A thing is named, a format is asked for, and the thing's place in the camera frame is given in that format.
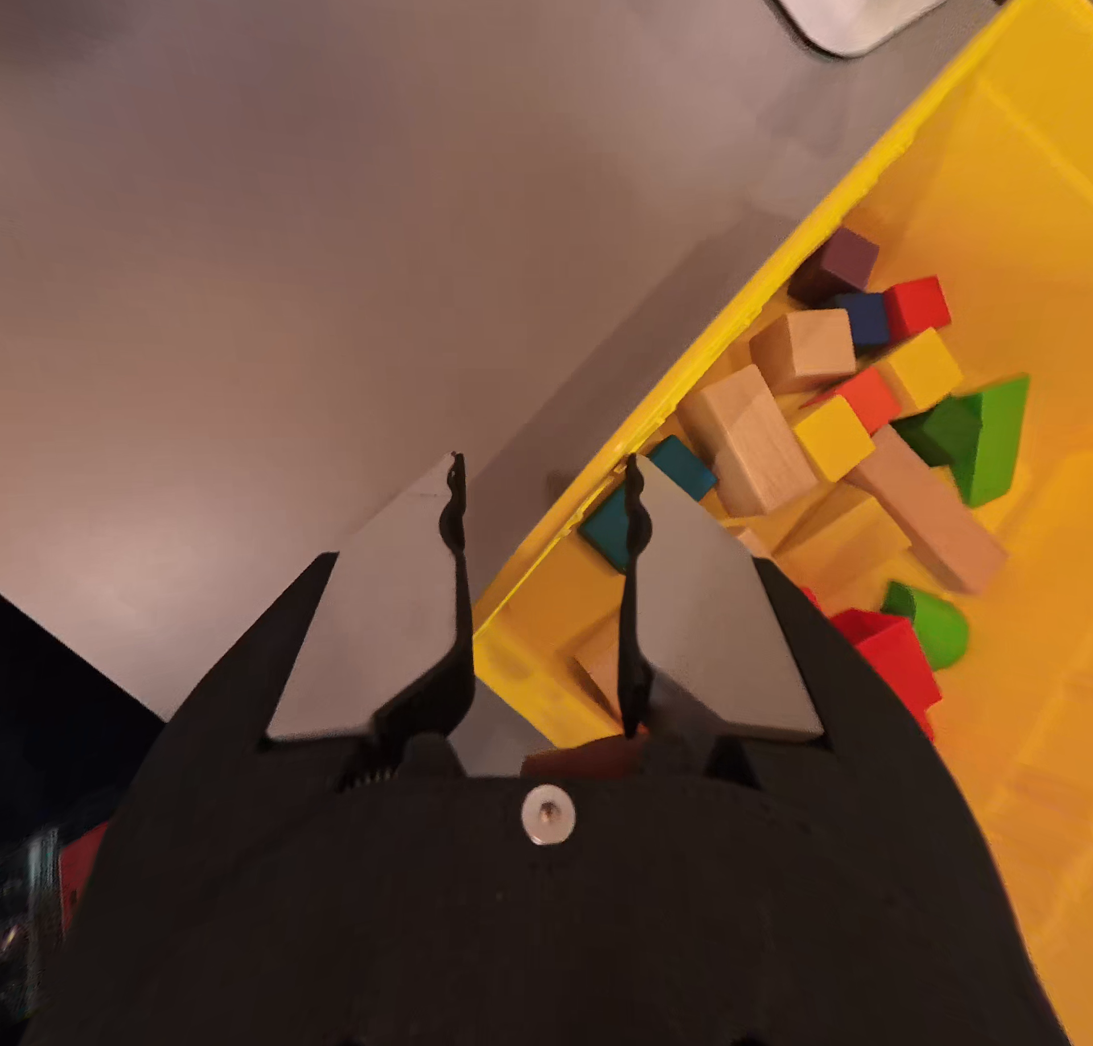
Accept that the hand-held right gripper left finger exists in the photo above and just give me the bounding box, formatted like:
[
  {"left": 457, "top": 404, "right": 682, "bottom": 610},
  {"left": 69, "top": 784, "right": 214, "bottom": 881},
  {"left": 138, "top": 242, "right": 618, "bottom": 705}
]
[{"left": 265, "top": 452, "right": 476, "bottom": 757}]

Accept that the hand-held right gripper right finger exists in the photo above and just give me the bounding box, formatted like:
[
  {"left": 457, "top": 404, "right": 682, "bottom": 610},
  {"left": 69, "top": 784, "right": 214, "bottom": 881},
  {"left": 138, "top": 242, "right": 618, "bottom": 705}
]
[{"left": 619, "top": 454, "right": 827, "bottom": 744}]

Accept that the small red wooden cube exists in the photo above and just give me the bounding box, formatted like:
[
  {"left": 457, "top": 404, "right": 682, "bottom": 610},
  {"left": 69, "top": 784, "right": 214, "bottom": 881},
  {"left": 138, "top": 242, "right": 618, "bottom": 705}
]
[{"left": 882, "top": 276, "right": 953, "bottom": 343}]

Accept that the yellow plastic bin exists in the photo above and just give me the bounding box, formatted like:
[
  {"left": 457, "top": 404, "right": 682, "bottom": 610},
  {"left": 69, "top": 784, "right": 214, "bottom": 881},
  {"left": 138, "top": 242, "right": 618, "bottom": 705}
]
[{"left": 472, "top": 0, "right": 1093, "bottom": 1046}]

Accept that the person's right hand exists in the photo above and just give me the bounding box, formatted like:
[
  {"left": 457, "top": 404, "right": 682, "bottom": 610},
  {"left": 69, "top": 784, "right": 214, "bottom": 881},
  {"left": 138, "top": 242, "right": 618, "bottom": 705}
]
[{"left": 521, "top": 734, "right": 650, "bottom": 779}]

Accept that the pile of coloured wooden blocks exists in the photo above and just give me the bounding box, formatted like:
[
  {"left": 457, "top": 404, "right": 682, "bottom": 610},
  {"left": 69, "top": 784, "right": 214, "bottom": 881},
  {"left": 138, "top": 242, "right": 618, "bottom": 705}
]
[{"left": 576, "top": 227, "right": 1034, "bottom": 723}]

